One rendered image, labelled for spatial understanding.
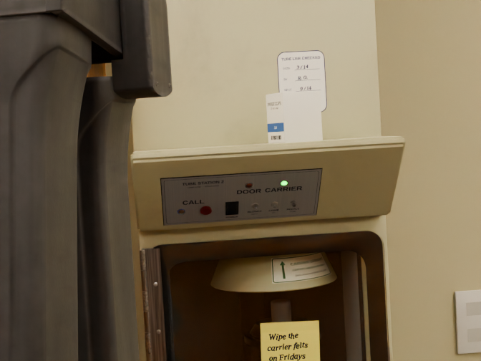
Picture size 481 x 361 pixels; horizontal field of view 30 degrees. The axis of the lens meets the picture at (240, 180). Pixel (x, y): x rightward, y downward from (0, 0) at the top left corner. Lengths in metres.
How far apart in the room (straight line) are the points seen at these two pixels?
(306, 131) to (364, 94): 0.13
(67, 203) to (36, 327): 0.07
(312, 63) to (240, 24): 0.10
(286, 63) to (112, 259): 0.68
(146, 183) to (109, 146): 0.55
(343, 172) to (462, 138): 0.61
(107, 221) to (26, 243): 0.10
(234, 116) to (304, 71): 0.11
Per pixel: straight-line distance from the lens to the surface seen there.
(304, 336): 1.17
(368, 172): 1.09
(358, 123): 1.17
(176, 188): 1.06
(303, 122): 1.07
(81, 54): 0.46
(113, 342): 0.52
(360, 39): 1.18
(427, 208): 1.65
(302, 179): 1.07
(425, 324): 1.68
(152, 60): 0.50
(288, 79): 1.16
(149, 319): 1.15
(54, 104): 0.44
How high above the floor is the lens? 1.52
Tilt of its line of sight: 3 degrees down
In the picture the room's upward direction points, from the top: 3 degrees counter-clockwise
